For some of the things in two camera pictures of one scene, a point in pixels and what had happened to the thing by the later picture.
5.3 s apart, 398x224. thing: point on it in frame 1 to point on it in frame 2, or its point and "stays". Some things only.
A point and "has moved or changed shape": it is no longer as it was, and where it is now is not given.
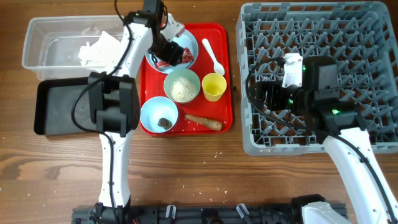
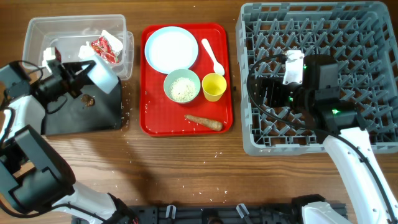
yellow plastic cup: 214,84 stays
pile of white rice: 181,89 stays
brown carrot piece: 207,123 stays
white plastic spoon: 218,68 stays
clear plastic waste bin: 52,44 stays
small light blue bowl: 155,108 has moved or changed shape
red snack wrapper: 187,57 to 101,46
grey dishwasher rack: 362,38 stays
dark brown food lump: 166,124 to 87,100
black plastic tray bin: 53,99 stays
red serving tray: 198,100 stays
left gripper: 171,55 to 68,84
